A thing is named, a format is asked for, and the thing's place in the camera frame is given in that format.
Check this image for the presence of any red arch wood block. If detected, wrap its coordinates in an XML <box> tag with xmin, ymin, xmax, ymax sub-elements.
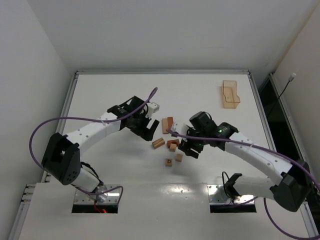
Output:
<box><xmin>166</xmin><ymin>139</ymin><xmax>180</xmax><ymax>148</ymax></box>

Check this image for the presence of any striped light wood block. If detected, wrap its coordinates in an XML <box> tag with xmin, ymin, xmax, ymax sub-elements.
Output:
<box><xmin>152</xmin><ymin>137</ymin><xmax>165</xmax><ymax>149</ymax></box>

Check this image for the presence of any plain light wood cube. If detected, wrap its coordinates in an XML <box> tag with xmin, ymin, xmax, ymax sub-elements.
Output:
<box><xmin>175</xmin><ymin>153</ymin><xmax>183</xmax><ymax>163</ymax></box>

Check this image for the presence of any transparent amber plastic bin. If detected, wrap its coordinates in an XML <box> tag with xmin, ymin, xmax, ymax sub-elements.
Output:
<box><xmin>221</xmin><ymin>80</ymin><xmax>241</xmax><ymax>109</ymax></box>

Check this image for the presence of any dark red wood block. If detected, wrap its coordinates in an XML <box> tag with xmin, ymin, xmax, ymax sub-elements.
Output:
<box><xmin>167</xmin><ymin>116</ymin><xmax>174</xmax><ymax>131</ymax></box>

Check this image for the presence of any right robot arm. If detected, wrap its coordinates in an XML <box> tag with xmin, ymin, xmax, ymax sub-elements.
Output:
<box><xmin>171</xmin><ymin>111</ymin><xmax>312</xmax><ymax>212</ymax></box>

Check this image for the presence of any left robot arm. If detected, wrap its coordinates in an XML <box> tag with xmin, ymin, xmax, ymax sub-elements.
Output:
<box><xmin>41</xmin><ymin>96</ymin><xmax>160</xmax><ymax>194</ymax></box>

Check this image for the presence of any small light wood cube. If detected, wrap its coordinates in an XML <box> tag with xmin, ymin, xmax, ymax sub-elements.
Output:
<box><xmin>169</xmin><ymin>143</ymin><xmax>177</xmax><ymax>152</ymax></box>

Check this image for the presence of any wood cube letter D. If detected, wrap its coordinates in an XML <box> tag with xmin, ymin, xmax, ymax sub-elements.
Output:
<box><xmin>165</xmin><ymin>158</ymin><xmax>173</xmax><ymax>168</ymax></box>

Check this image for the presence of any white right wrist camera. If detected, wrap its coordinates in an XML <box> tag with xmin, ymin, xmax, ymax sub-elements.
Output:
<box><xmin>170</xmin><ymin>122</ymin><xmax>189</xmax><ymax>135</ymax></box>

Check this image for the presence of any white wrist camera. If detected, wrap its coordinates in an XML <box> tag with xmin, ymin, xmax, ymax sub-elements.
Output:
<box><xmin>146</xmin><ymin>102</ymin><xmax>160</xmax><ymax>119</ymax></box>
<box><xmin>170</xmin><ymin>122</ymin><xmax>189</xmax><ymax>135</ymax></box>

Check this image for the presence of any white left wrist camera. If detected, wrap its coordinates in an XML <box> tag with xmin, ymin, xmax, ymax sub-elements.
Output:
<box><xmin>146</xmin><ymin>102</ymin><xmax>160</xmax><ymax>119</ymax></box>

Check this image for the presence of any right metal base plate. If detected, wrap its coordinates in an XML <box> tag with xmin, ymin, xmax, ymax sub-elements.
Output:
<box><xmin>207</xmin><ymin>184</ymin><xmax>256</xmax><ymax>207</ymax></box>

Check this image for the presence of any metal base plate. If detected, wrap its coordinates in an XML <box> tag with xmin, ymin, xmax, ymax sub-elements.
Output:
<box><xmin>73</xmin><ymin>185</ymin><xmax>122</xmax><ymax>205</ymax></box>
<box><xmin>207</xmin><ymin>184</ymin><xmax>256</xmax><ymax>207</ymax></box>

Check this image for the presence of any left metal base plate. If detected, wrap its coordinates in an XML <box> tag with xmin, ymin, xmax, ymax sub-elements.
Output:
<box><xmin>73</xmin><ymin>185</ymin><xmax>122</xmax><ymax>205</ymax></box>

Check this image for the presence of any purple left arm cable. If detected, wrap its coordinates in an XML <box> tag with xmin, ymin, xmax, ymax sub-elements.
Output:
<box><xmin>28</xmin><ymin>86</ymin><xmax>159</xmax><ymax>201</ymax></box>

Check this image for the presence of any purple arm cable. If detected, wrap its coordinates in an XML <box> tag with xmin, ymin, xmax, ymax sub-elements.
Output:
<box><xmin>167</xmin><ymin>128</ymin><xmax>320</xmax><ymax>238</ymax></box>
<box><xmin>28</xmin><ymin>86</ymin><xmax>159</xmax><ymax>201</ymax></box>

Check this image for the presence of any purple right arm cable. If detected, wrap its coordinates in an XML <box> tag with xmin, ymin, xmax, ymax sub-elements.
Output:
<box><xmin>167</xmin><ymin>128</ymin><xmax>320</xmax><ymax>238</ymax></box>

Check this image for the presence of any black wall cable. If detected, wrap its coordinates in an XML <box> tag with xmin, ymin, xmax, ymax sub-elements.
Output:
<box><xmin>266</xmin><ymin>72</ymin><xmax>297</xmax><ymax>118</ymax></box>

